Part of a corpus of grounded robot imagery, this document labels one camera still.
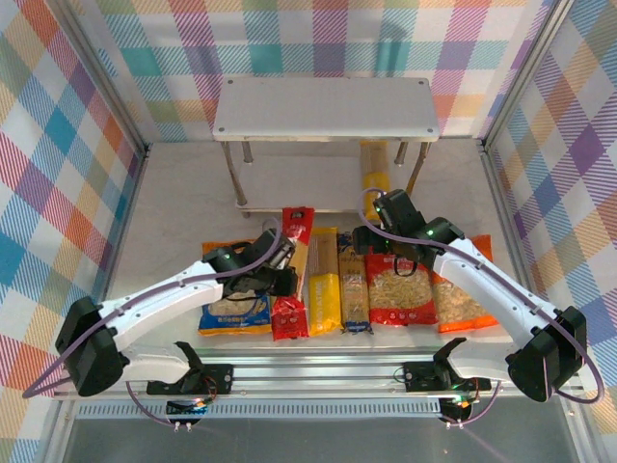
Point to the small circuit board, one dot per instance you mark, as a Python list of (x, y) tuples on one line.
[(458, 407), (185, 409)]

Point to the red short pasta bag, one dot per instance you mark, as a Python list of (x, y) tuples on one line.
[(400, 299)]

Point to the white two-tier metal shelf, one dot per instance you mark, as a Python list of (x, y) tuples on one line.
[(328, 111)]

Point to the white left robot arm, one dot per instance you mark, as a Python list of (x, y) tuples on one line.
[(159, 296)]

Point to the brown blue spaghetti bag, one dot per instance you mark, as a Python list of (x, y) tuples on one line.
[(354, 289)]

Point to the blue orange pasta bag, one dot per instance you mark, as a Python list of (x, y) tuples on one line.
[(236, 320)]

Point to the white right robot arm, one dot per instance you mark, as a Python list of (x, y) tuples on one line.
[(487, 289)]

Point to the orange short pasta bag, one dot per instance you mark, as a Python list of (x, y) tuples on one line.
[(463, 308)]

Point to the red spaghetti bag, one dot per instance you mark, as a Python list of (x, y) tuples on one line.
[(289, 318)]

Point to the yellow spaghetti bag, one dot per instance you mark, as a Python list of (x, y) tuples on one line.
[(376, 181), (325, 299)]

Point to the aluminium floor rail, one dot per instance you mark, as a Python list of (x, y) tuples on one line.
[(129, 217), (510, 217)]

